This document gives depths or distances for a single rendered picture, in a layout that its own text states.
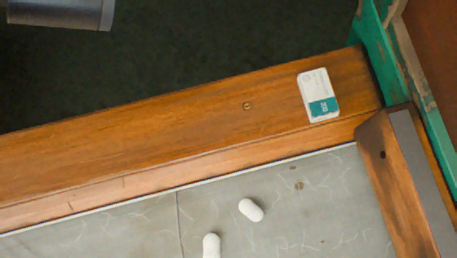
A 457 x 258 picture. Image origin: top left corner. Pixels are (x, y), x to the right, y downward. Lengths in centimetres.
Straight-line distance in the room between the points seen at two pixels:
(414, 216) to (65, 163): 41
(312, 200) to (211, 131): 15
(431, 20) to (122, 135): 38
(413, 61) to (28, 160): 46
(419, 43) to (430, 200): 16
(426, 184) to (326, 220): 15
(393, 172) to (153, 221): 29
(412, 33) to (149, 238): 38
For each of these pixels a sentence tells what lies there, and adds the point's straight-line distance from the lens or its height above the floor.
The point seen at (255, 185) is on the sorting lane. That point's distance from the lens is 77.
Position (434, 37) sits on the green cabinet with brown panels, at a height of 93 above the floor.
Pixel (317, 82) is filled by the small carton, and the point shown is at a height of 78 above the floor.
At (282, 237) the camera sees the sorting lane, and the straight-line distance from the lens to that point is 76.
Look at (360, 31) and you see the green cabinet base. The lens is 83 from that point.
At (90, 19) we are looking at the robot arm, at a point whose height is 117.
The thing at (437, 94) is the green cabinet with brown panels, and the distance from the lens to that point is 67.
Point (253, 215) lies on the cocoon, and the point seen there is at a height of 76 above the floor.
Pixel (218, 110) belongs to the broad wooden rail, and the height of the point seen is 76.
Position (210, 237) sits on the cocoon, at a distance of 74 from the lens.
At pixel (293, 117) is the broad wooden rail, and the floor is 76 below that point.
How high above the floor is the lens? 149
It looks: 72 degrees down
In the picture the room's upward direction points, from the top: 7 degrees counter-clockwise
